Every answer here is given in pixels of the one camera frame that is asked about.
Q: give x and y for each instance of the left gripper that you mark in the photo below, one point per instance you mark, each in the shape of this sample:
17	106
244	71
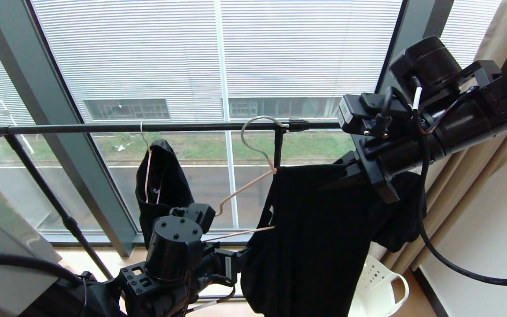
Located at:
209	275

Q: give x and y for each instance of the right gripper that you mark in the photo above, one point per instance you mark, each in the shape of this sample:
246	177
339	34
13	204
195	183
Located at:
456	132

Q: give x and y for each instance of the pink clothes hanger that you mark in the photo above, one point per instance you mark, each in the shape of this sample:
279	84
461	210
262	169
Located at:
244	191
147	176

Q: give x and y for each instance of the black printed shorts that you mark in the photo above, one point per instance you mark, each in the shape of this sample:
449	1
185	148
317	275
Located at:
170	185

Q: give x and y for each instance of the black garment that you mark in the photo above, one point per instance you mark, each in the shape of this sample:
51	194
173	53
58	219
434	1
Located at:
315	242

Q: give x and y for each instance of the white laundry basket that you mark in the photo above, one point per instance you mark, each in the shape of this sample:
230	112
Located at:
381	281

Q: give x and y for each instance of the black clothes rack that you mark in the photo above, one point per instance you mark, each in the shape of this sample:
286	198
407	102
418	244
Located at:
82	128

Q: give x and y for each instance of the window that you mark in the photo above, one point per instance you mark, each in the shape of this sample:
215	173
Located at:
148	53

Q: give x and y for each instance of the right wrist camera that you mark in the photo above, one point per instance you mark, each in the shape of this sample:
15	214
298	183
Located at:
359	112

